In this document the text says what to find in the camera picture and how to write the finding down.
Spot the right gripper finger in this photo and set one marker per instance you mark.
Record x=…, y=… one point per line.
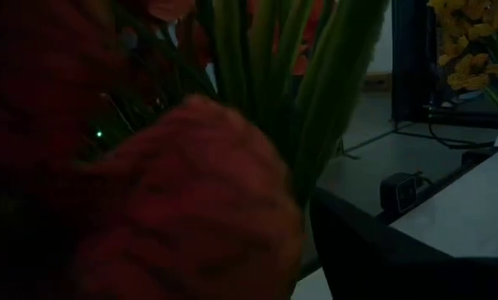
x=398, y=266

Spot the black webcam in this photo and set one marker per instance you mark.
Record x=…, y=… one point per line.
x=400, y=193

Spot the cardboard box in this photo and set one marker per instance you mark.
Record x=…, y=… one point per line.
x=378, y=82

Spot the black stand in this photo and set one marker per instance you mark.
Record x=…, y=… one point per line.
x=413, y=62

